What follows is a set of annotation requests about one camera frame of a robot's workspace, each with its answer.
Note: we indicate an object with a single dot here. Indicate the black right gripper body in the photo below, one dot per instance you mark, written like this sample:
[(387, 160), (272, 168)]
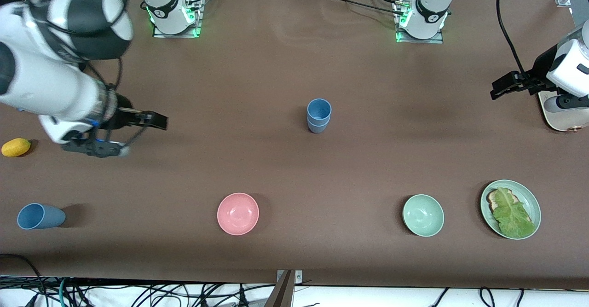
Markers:
[(123, 116)]

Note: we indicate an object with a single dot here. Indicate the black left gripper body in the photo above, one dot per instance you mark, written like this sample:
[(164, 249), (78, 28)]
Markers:
[(542, 70)]

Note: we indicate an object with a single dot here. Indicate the blue plastic cup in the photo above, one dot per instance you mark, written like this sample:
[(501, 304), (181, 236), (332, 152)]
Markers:
[(319, 110), (41, 216), (317, 128)]

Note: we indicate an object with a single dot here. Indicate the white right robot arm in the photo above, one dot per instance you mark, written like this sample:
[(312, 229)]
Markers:
[(46, 86)]

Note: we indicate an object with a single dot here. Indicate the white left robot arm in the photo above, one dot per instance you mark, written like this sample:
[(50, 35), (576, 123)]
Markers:
[(570, 63)]

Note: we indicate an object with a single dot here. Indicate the cream white toaster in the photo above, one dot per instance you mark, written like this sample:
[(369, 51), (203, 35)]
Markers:
[(559, 120)]

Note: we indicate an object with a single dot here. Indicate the toasted bread slice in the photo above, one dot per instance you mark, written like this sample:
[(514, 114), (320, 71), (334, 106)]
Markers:
[(491, 201)]

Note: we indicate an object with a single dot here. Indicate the yellow lemon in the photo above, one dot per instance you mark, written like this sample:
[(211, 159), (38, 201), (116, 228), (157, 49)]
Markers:
[(16, 147)]

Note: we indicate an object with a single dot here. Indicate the pale green plate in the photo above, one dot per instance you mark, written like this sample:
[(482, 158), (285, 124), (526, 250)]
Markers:
[(534, 205)]

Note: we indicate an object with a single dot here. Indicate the green lettuce leaf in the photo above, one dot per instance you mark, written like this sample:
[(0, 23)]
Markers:
[(513, 215)]

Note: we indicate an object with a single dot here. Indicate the pink bowl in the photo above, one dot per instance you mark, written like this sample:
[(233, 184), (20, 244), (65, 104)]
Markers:
[(238, 214)]

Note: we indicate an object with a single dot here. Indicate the brown table cloth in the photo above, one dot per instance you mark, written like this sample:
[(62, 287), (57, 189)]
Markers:
[(285, 169)]

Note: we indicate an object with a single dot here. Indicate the pale green bowl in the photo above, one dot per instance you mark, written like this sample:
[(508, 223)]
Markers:
[(423, 216)]

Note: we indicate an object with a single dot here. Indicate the metal table edge bracket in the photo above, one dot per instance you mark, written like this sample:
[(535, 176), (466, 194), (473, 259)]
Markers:
[(298, 277)]

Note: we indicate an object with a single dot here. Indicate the dark metal post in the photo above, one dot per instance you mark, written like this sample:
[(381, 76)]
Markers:
[(281, 293)]

